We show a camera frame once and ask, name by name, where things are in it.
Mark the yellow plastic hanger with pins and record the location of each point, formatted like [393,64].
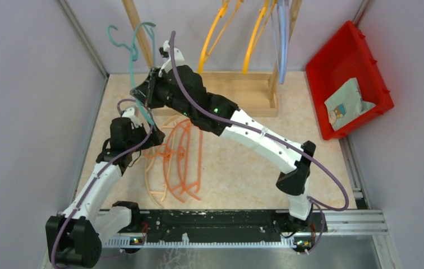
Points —
[209,45]
[260,24]

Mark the light blue plastic hanger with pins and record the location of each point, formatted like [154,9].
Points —
[281,33]

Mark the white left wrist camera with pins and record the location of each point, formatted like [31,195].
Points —
[132,113]

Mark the printed cloth in bin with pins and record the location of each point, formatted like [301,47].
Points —
[346,104]

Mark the orange plastic hanger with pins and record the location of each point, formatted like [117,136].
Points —
[167,151]
[188,167]

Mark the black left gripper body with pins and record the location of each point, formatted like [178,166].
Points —
[138,134]

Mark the wooden hanger rack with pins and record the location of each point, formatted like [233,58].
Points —
[255,90]

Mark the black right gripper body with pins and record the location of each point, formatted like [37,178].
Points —
[181,107]

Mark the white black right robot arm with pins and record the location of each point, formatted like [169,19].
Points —
[216,114]

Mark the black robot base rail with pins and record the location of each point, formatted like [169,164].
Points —
[222,229]

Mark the lilac plastic hanger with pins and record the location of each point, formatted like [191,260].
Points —
[287,31]

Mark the beige plastic hanger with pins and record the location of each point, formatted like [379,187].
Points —
[149,158]

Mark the red plastic bin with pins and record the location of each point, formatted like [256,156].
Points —
[346,55]

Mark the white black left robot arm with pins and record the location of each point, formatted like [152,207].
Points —
[76,236]

